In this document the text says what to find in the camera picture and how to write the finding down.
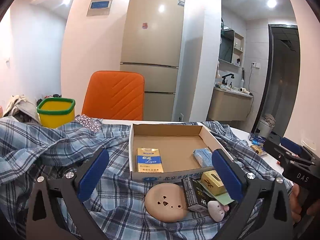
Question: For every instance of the orange chair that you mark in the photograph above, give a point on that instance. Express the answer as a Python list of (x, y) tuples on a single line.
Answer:
[(114, 95)]

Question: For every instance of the white pink plush toy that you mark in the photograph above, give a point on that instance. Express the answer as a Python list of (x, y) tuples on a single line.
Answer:
[(216, 210)]

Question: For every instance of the mirror cabinet with shelves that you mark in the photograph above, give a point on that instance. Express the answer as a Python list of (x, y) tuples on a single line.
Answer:
[(231, 46)]

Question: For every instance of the light blue tissue pack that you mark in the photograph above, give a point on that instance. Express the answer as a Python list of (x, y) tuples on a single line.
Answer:
[(203, 156)]

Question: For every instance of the person's right hand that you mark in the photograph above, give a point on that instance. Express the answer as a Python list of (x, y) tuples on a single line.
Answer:
[(296, 207)]

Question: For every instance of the white trash can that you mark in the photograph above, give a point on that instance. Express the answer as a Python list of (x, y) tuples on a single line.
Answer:
[(265, 125)]

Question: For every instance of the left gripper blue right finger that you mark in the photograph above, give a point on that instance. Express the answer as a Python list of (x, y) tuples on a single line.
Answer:
[(230, 173)]

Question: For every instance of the beige bathroom vanity cabinet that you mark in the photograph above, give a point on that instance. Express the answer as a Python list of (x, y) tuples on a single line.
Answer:
[(229, 105)]

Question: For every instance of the black faucet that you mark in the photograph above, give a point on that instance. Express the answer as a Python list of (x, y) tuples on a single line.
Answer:
[(224, 81)]

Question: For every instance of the black cigarette box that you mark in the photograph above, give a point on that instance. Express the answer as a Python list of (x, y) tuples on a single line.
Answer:
[(195, 195)]

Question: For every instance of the studded sparkly fabric piece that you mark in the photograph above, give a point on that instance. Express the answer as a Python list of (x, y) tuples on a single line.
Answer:
[(93, 124)]

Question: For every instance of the open cardboard box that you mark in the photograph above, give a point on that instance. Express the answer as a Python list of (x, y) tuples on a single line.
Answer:
[(176, 143)]

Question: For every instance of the tan round plush cushion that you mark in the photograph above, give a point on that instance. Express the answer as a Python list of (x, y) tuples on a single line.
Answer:
[(166, 202)]

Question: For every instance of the dark blue box on table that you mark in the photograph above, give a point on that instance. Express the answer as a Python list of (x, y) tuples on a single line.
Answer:
[(256, 139)]

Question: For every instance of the yellow green-rimmed bin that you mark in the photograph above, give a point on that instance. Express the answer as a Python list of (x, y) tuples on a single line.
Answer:
[(56, 112)]

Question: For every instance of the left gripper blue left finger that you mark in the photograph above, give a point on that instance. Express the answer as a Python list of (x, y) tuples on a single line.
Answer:
[(90, 173)]

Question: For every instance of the wall electrical panel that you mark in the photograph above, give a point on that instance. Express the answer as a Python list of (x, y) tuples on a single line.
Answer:
[(99, 7)]

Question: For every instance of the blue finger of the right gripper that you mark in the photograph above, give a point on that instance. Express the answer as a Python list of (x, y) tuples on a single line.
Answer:
[(291, 146), (278, 152)]

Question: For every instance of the beige refrigerator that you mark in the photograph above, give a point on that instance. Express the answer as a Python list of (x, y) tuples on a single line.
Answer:
[(151, 47)]

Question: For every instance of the gold cigarette box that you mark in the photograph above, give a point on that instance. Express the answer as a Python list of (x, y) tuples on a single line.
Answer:
[(212, 182)]

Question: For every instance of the white hair dryer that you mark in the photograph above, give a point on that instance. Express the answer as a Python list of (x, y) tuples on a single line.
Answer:
[(245, 91)]

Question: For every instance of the gold blue Liqun cigarette pack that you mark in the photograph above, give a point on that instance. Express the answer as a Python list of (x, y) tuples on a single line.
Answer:
[(149, 160)]

